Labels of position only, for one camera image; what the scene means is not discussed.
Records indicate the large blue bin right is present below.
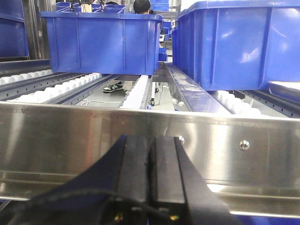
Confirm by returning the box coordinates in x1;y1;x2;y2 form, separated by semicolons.
173;0;300;91

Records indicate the green white sneaker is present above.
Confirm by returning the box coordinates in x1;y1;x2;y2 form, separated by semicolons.
103;82;123;93

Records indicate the white roller track left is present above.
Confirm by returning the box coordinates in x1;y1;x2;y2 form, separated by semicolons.
0;69;53;85

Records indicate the white floor cable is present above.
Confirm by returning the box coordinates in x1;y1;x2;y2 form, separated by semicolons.
81;99;124;106

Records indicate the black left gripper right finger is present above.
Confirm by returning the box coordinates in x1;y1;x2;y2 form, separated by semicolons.
149;136;241;225

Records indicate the person with black hair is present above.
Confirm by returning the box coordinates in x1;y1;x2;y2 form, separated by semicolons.
133;0;151;14

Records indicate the silver metal tray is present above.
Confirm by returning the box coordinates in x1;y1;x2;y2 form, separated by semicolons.
268;81;300;104

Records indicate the blue plastic bin centre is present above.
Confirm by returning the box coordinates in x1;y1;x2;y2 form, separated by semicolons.
40;11;163;75

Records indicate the white roller track centre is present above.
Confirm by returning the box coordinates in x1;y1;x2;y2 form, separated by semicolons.
120;75;150;109

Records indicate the stainless steel shelf rail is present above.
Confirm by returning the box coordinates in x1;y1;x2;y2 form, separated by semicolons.
0;102;300;218

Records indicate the white roller track right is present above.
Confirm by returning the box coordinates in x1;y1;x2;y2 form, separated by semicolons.
214;90;261;117

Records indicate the white roller track middle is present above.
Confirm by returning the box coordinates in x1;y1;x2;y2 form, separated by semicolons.
8;73;102;103

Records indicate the white roller track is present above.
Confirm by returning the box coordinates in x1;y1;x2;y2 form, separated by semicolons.
120;75;150;109
0;69;53;85
8;73;102;103
214;90;261;117

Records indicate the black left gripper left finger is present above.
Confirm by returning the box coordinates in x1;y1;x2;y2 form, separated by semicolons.
14;135;148;225

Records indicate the blue bin far left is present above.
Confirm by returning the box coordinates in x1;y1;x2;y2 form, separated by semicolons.
0;0;29;58

